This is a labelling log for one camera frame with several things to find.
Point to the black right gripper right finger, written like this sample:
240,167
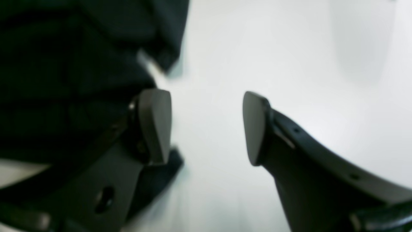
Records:
319,190

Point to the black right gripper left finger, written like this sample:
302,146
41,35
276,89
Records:
121,173

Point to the black long-sleeve t-shirt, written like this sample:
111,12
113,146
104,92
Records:
69,68

